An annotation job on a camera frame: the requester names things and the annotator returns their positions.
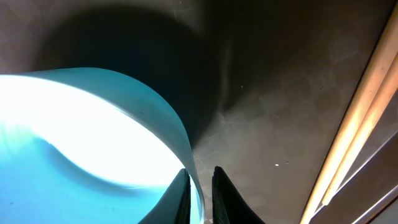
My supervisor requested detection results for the brown serving tray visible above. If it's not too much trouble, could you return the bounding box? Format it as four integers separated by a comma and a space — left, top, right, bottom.
1, 0, 397, 223

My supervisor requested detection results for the wooden chopstick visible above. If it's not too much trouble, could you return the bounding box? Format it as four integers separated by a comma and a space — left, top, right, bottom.
322, 55, 397, 206
300, 6, 397, 224

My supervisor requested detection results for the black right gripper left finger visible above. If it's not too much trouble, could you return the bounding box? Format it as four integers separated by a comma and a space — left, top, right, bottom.
139, 169, 191, 224

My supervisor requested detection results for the light blue bowl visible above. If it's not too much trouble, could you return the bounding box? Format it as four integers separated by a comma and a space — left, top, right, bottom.
1, 68, 205, 223

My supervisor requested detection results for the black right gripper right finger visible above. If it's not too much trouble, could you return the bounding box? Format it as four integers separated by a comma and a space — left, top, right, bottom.
212, 166, 265, 224

